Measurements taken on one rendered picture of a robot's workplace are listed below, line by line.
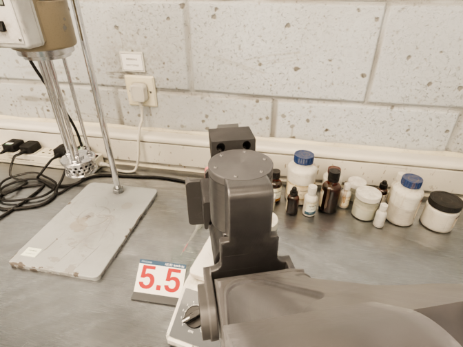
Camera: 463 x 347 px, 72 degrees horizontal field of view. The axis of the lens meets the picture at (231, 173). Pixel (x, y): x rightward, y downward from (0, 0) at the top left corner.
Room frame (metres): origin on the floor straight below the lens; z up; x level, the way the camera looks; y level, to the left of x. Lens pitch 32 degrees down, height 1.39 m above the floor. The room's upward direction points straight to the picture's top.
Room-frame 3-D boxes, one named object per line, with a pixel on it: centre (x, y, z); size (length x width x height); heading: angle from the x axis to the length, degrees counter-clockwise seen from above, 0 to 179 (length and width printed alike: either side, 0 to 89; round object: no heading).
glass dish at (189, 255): (0.45, 0.09, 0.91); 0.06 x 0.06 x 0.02
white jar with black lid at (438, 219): (0.57, -0.48, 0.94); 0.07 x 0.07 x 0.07
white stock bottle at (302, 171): (0.67, -0.18, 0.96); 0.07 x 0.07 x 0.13
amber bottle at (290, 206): (0.61, -0.15, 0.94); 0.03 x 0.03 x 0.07
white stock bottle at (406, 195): (0.59, -0.40, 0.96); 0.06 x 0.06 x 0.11
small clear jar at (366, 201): (0.60, -0.32, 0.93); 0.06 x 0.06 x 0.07
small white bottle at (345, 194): (0.63, -0.28, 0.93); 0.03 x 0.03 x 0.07
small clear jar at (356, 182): (0.67, -0.32, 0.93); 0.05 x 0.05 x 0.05
